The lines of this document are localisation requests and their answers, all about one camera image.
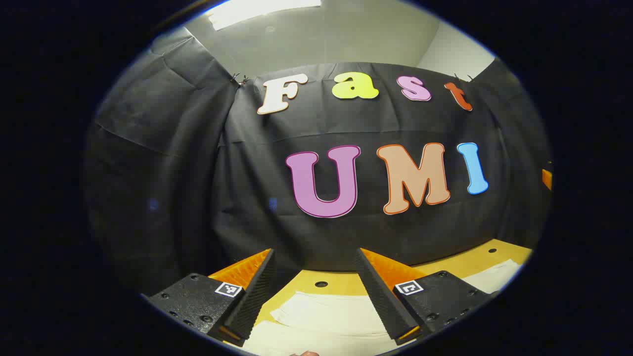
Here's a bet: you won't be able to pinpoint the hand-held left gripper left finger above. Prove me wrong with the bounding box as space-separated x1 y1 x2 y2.
141 248 276 347

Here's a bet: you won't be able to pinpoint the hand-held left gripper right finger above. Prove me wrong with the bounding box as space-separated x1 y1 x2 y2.
354 247 495 346

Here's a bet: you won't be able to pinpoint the black backdrop cloth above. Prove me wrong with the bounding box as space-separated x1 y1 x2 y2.
84 37 552 297

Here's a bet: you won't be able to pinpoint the cream white jeans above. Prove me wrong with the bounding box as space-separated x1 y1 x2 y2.
242 260 522 356

